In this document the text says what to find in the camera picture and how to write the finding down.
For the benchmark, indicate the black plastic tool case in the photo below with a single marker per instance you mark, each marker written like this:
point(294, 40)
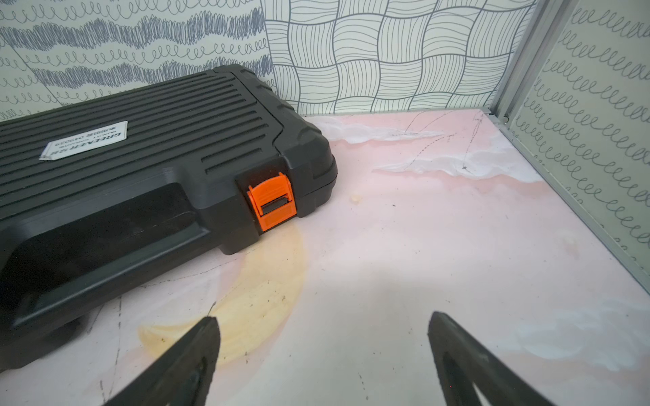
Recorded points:
point(100, 197)

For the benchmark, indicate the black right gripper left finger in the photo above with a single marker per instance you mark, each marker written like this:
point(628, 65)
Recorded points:
point(182, 375)

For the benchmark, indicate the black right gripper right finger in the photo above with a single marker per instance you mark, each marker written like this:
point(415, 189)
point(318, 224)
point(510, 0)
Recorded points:
point(465, 367)

